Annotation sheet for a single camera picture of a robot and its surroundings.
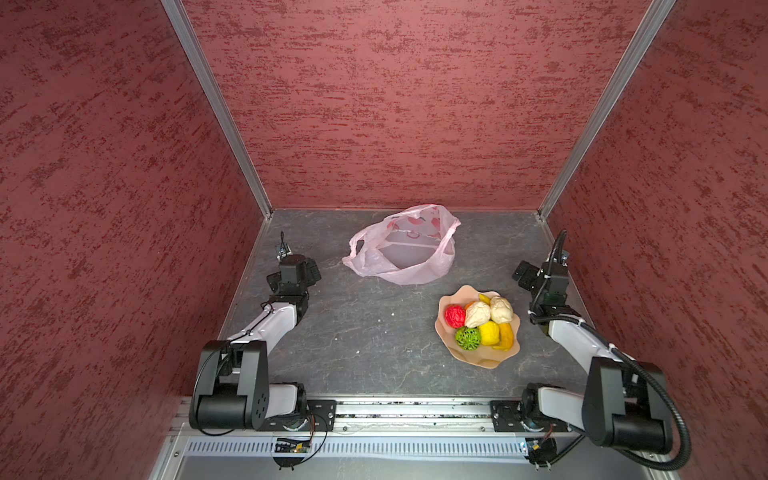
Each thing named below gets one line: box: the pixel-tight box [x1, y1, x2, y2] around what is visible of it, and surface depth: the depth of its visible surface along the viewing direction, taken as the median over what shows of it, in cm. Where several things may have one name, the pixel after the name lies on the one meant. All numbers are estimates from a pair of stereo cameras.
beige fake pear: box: [465, 301, 491, 328], surface depth 83 cm
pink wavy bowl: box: [434, 285, 521, 369], surface depth 86 cm
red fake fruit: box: [444, 304, 466, 329], surface depth 86 cm
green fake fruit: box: [455, 327, 481, 351], surface depth 83 cm
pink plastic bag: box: [342, 204, 462, 284], surface depth 92 cm
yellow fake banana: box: [492, 323, 513, 352], surface depth 85 cm
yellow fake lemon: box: [480, 321, 499, 346], surface depth 85 cm
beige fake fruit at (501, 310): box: [490, 296, 514, 324], surface depth 83 cm
